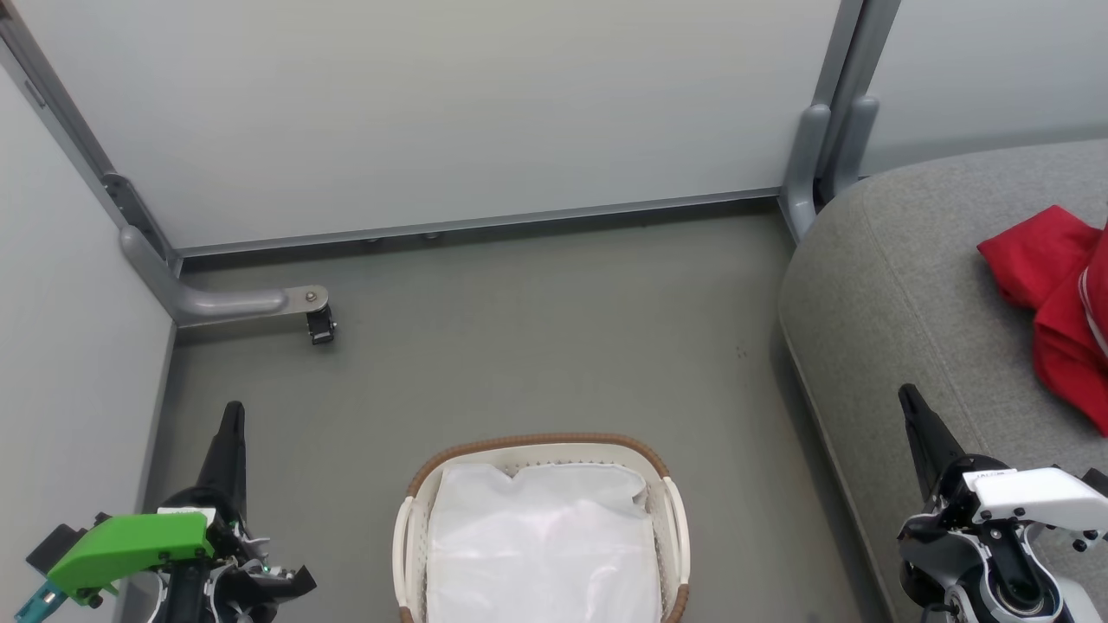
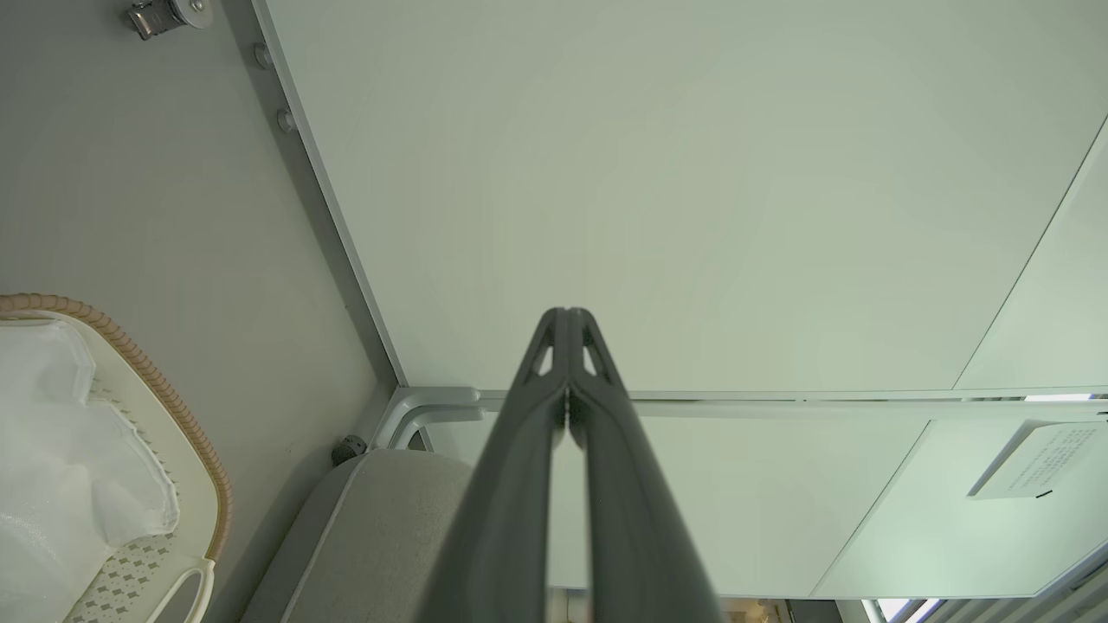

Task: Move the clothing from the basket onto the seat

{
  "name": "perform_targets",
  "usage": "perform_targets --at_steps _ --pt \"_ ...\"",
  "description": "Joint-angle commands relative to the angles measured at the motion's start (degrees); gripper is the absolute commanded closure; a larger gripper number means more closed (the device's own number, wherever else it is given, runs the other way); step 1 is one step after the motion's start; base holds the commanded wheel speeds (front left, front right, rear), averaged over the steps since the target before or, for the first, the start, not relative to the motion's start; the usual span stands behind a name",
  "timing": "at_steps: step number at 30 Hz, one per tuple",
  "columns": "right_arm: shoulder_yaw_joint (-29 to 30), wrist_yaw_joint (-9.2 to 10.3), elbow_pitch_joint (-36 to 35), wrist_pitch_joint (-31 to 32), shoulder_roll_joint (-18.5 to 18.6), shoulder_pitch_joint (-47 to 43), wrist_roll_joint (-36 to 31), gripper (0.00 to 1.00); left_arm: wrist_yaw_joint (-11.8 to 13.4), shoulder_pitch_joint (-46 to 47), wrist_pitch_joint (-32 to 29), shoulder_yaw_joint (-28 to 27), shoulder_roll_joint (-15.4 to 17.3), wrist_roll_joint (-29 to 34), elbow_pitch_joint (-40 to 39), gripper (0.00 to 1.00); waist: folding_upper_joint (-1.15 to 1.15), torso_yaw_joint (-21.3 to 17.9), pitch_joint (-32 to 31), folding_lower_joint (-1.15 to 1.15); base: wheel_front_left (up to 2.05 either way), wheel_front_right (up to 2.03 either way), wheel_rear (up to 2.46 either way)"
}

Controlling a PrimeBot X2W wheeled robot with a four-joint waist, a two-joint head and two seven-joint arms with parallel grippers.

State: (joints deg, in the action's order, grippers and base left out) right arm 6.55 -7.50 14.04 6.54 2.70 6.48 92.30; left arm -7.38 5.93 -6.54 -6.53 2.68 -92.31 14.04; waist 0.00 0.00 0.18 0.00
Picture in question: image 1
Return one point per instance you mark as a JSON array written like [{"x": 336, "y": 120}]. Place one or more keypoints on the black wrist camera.
[
  {"x": 1098, "y": 482},
  {"x": 56, "y": 545}
]

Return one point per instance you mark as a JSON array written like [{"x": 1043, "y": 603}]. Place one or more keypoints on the black caster wheel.
[{"x": 321, "y": 326}]

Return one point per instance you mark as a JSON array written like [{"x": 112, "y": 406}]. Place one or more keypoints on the white basket brown rim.
[{"x": 675, "y": 528}]

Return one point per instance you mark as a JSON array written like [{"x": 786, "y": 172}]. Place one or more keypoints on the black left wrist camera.
[{"x": 56, "y": 545}]

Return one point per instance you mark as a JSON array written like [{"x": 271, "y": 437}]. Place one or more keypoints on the grey partition foot bracket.
[{"x": 164, "y": 260}]

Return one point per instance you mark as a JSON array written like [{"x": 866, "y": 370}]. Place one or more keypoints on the grey partition post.
[{"x": 831, "y": 130}]

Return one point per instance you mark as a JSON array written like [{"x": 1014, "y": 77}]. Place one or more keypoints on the grey partition bottom rail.
[{"x": 476, "y": 221}]

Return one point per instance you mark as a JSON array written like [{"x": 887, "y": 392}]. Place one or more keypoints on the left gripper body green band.
[{"x": 130, "y": 545}]

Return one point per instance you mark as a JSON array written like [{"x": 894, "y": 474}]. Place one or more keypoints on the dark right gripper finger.
[{"x": 930, "y": 441}]

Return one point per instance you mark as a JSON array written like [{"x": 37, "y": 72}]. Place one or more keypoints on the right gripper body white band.
[{"x": 1026, "y": 497}]

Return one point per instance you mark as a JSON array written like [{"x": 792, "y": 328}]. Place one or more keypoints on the grey fabric sofa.
[{"x": 900, "y": 303}]

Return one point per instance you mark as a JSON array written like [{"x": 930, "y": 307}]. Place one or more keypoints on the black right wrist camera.
[{"x": 1098, "y": 482}]

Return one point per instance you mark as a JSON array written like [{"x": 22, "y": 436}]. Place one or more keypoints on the red garment with white stripes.
[{"x": 1078, "y": 337}]

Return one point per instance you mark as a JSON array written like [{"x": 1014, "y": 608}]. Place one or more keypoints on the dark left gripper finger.
[{"x": 227, "y": 459}]

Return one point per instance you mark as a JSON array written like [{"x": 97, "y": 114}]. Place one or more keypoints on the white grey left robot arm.
[{"x": 242, "y": 588}]

